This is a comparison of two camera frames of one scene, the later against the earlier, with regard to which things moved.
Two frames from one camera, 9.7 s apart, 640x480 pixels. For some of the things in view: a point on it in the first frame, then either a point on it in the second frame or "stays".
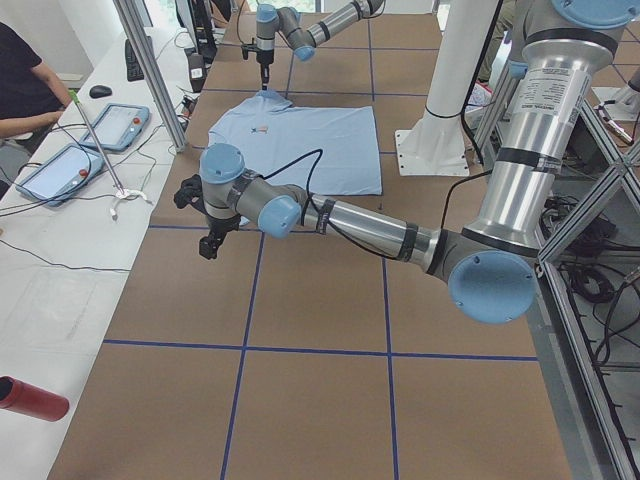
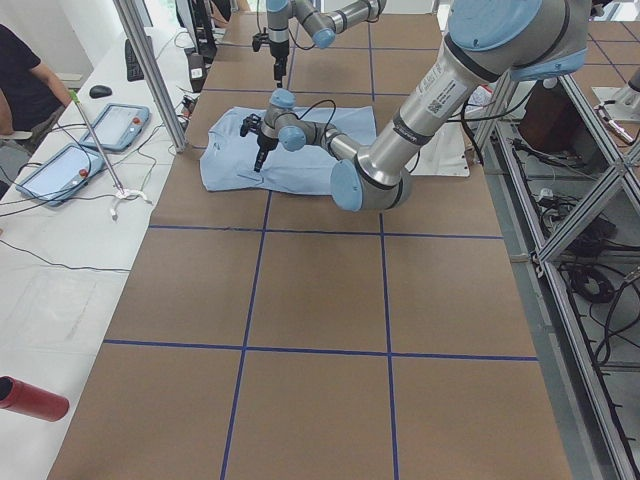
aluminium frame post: (153, 74) stays
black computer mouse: (98, 91) stays
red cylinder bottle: (20, 396) stays
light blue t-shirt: (270, 132) stays
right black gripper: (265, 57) to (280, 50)
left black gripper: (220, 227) to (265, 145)
